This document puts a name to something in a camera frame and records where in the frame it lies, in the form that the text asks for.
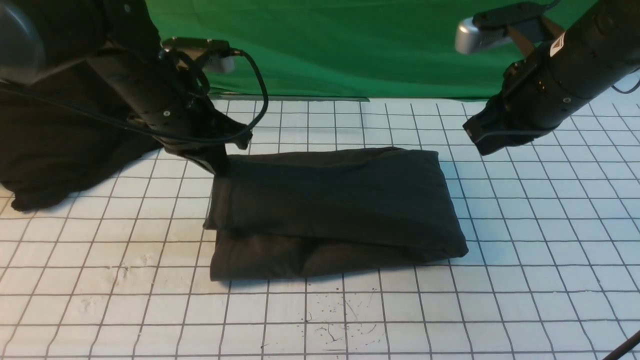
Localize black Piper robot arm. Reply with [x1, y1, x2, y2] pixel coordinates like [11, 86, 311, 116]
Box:
[0, 0, 255, 174]

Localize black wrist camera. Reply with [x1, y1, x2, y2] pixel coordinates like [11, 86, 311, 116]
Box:
[161, 37, 235, 74]

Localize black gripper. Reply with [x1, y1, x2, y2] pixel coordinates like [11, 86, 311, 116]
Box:
[87, 51, 253, 174]

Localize gray long-sleeve top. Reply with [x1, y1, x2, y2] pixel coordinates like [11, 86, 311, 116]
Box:
[204, 146, 469, 281]

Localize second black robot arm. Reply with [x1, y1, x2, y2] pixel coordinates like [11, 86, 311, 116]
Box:
[455, 0, 640, 156]

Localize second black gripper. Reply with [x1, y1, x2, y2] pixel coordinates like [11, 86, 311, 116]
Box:
[462, 47, 588, 157]

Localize black clothes pile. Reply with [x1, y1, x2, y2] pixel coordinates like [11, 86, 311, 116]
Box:
[0, 91, 161, 212]

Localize black cable at right edge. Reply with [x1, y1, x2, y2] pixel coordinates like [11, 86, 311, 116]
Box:
[602, 330, 640, 360]

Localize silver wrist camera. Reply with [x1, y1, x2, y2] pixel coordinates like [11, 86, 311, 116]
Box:
[454, 0, 560, 56]

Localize green backdrop cloth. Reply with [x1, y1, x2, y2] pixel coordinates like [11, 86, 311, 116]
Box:
[146, 0, 522, 100]

